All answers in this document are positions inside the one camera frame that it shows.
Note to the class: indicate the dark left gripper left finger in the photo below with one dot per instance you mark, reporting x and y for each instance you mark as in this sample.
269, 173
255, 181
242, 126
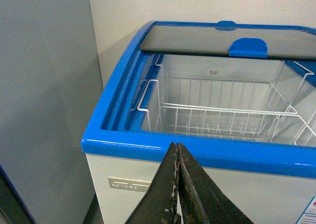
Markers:
159, 204

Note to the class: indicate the sliding glass lid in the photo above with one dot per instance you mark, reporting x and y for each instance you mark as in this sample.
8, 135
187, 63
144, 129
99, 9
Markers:
231, 25
257, 43

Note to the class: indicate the rear white wire basket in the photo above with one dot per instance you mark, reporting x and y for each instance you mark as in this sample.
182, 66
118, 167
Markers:
237, 83

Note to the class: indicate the white blue chest freezer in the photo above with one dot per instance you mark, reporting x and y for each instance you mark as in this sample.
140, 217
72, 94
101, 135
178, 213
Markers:
271, 183

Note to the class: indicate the front white wire basket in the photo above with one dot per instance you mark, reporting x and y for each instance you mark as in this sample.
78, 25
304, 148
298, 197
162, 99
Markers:
157, 115

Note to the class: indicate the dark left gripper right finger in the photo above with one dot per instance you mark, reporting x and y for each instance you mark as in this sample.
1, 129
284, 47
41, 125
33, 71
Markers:
201, 200

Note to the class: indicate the beige wall socket plate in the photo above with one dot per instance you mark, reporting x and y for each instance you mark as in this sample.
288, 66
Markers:
129, 184

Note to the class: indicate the white wire basket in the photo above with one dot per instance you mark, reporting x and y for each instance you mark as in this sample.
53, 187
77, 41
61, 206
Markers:
157, 115
297, 130
237, 83

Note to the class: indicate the right white wire basket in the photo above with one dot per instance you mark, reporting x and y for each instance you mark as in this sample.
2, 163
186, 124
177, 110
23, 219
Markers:
297, 130

